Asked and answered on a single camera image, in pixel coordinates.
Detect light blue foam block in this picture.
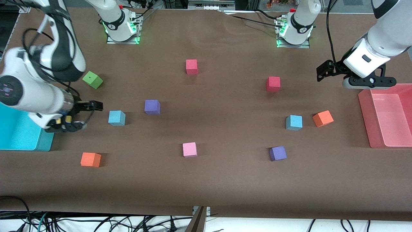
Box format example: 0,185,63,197
286,114,303,131
108,110,126,127

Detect green foam block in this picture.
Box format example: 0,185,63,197
82,71,104,90

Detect orange foam block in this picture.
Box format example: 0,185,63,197
312,110,334,128
80,152,102,168

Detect red foam block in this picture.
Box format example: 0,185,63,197
185,59,199,75
266,76,281,93

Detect purple foam block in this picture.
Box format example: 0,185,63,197
144,99,161,116
269,146,288,162

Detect cyan plastic bin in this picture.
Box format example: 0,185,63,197
0,102,55,152

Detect pink plastic bin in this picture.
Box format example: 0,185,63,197
358,83,412,149

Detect pink foam block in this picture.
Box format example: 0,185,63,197
182,142,198,158

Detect grey power strip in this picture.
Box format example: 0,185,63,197
188,0,236,11

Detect brown table cover sheet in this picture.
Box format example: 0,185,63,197
0,6,412,222

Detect dark metal bar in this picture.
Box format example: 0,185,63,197
185,206,207,232

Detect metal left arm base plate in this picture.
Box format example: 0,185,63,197
276,16,311,49

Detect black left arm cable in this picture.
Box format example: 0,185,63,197
326,0,339,65

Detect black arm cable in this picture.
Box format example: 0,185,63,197
21,0,96,128
326,0,339,65

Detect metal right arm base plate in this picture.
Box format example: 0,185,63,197
106,14,141,45

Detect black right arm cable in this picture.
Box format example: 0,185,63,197
21,0,96,128

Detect black cable on table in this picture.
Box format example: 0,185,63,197
222,9,281,27

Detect black looped floor cable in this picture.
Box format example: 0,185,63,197
0,195,32,232

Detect teal floor cable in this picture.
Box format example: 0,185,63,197
31,212,51,232

